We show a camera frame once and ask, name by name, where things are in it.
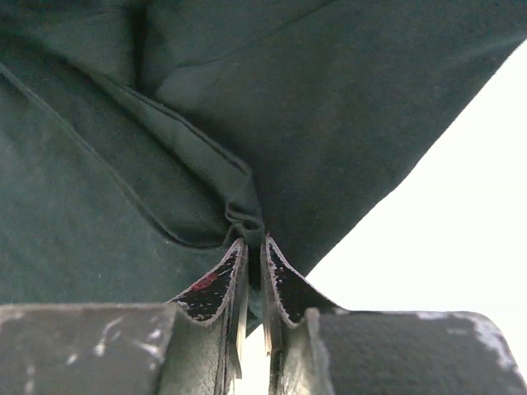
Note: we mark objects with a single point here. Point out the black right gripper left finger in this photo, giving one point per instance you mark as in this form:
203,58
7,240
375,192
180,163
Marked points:
189,345

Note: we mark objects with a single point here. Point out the black t-shirt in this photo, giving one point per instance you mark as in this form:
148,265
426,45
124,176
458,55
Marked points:
139,139

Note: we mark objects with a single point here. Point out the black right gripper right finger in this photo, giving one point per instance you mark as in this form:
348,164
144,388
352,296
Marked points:
317,347

